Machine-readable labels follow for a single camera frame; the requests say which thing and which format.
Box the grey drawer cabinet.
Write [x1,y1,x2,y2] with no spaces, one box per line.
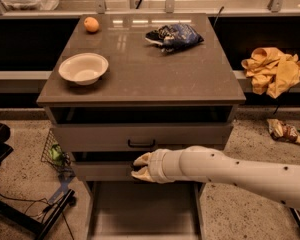
[38,14,245,235]

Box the brown snack bag on floor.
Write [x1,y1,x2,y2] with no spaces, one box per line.
[267,119,300,145]

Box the orange fruit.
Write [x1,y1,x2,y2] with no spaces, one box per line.
[84,17,99,33]

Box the middle grey drawer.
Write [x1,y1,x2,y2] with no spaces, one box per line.
[71,160,217,182]

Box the yellow cloth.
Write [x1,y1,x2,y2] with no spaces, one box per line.
[241,47,300,99]

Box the black cable on floor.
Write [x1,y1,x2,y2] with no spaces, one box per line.
[0,183,76,240]

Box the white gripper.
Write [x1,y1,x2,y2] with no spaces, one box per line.
[131,149,184,184]

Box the black stand leg left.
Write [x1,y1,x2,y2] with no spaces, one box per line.
[0,190,75,240]

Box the white bowl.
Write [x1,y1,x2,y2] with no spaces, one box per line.
[58,53,109,86]

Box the bottom open drawer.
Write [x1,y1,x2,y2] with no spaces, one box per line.
[87,181,205,240]

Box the wire basket with green item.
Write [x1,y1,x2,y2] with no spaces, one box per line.
[40,131,73,174]

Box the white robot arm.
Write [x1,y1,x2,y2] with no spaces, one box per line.
[131,146,300,211]

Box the blue chip bag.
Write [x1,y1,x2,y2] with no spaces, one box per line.
[145,23,204,53]

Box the top grey drawer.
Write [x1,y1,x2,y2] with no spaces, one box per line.
[52,123,233,152]

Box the grey drawer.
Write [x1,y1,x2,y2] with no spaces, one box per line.
[71,160,217,182]
[52,123,233,152]

